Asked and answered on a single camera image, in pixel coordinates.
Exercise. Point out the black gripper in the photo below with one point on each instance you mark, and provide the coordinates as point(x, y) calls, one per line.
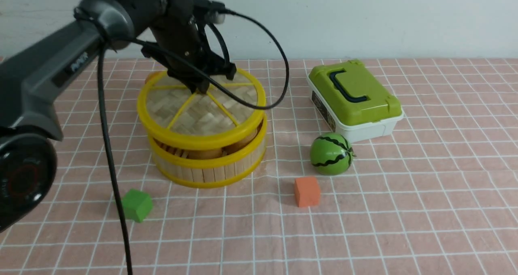
point(188, 30)

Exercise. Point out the yellow woven steamer lid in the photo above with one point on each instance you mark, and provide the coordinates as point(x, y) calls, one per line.
point(175, 116)

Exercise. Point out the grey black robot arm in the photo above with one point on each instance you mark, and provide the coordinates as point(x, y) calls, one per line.
point(33, 79)

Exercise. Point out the bamboo steamer basket yellow rims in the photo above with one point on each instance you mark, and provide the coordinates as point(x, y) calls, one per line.
point(211, 173)

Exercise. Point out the green lid white storage box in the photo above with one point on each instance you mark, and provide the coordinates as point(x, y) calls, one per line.
point(353, 102)

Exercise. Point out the orange toy bell pepper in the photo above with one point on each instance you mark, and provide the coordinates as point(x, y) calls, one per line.
point(151, 76)

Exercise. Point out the green foam cube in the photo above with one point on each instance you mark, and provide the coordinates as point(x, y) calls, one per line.
point(137, 205)

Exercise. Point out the green toy watermelon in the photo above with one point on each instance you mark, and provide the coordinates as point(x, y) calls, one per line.
point(331, 154)

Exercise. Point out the orange foam cube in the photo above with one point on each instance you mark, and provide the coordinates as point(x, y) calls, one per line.
point(307, 192)

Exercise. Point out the pink checkered tablecloth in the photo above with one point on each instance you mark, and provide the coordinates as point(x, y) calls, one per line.
point(437, 197)

